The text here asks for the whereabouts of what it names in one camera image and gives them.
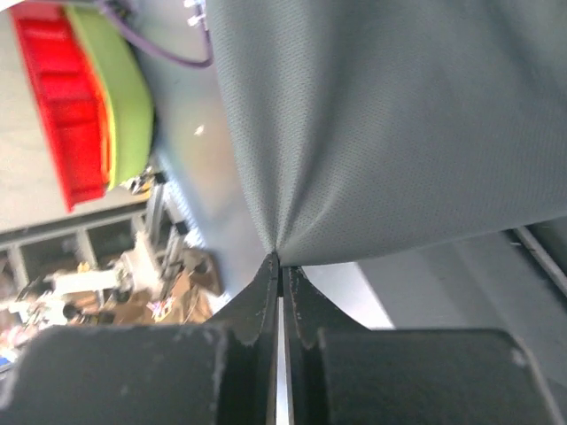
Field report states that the red plastic crate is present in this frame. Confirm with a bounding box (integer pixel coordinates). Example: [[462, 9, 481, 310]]
[[8, 1, 107, 211]]

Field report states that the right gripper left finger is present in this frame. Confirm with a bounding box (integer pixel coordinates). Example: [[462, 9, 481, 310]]
[[1, 254, 279, 424]]

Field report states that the grey t-shirt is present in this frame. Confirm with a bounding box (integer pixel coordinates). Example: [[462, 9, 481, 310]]
[[206, 1, 566, 266]]

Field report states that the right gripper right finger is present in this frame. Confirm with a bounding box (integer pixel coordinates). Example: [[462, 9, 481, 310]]
[[281, 267, 563, 424]]

